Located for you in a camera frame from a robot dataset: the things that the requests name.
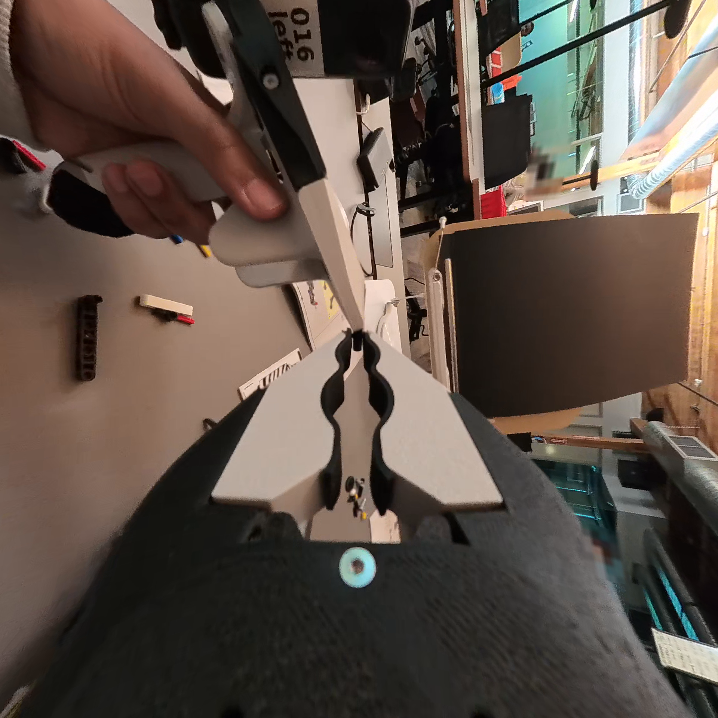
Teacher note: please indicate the red plastic crate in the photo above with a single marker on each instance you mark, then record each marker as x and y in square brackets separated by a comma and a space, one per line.
[493, 203]

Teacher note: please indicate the lego instruction booklet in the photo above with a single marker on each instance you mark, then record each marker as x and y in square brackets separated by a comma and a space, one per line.
[317, 314]

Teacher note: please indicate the white flat device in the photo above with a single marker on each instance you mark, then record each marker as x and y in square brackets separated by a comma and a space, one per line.
[374, 303]

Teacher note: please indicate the zebra striped sticker sheet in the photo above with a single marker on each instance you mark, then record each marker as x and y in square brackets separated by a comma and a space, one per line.
[273, 371]

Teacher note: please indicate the white metal post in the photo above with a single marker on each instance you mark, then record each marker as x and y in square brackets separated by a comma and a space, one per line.
[436, 314]

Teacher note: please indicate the person's left hand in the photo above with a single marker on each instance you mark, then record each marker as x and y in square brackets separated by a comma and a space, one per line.
[112, 95]

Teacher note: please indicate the black hanging bag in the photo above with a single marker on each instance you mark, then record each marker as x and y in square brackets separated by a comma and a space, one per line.
[507, 140]

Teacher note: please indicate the black connector with red axle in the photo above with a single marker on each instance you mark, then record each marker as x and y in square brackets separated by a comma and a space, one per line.
[167, 316]
[31, 157]

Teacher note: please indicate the white lego beam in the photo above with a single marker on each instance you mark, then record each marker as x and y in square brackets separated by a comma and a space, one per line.
[165, 304]

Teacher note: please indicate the black divider panel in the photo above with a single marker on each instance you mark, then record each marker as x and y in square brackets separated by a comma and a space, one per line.
[561, 314]

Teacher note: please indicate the black office chair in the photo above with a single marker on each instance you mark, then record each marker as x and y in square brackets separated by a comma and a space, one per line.
[437, 123]

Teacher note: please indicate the person's left forearm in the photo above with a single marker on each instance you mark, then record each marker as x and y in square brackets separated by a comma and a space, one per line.
[6, 67]

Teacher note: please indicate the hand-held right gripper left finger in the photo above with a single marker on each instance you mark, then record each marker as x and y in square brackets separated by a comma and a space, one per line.
[263, 449]

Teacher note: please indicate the long black lego beam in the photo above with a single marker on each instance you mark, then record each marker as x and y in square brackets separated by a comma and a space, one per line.
[88, 336]

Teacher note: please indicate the black power adapter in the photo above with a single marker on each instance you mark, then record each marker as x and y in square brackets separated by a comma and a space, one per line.
[374, 157]

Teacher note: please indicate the silver duct pipe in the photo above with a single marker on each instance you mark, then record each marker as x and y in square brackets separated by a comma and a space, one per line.
[673, 168]

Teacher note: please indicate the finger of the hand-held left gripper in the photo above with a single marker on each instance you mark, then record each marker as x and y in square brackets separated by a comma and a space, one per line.
[331, 241]

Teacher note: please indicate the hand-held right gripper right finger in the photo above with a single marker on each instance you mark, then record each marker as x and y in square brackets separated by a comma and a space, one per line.
[437, 449]

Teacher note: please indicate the white paper label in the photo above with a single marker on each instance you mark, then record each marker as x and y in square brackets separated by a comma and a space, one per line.
[687, 656]

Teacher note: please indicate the grey closed laptop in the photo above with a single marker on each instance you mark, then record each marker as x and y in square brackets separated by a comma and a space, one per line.
[382, 224]

